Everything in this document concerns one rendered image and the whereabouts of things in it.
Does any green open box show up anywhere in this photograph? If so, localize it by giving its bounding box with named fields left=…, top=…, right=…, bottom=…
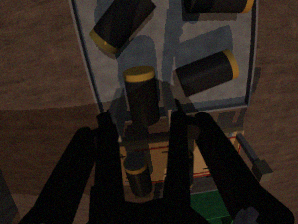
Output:
left=190, top=189, right=233, bottom=224

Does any black battery with yellow top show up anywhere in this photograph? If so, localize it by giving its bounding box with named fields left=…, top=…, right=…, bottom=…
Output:
left=175, top=49, right=239, bottom=97
left=123, top=66, right=160, bottom=127
left=125, top=155, right=152, bottom=197
left=184, top=0, right=254, bottom=13
left=189, top=150, right=194, bottom=189
left=89, top=0, right=156, bottom=54

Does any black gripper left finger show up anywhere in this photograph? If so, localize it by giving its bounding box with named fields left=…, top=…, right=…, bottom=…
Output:
left=18, top=87, right=127, bottom=224

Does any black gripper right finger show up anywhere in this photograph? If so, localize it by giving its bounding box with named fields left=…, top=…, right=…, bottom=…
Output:
left=160, top=81, right=294, bottom=224

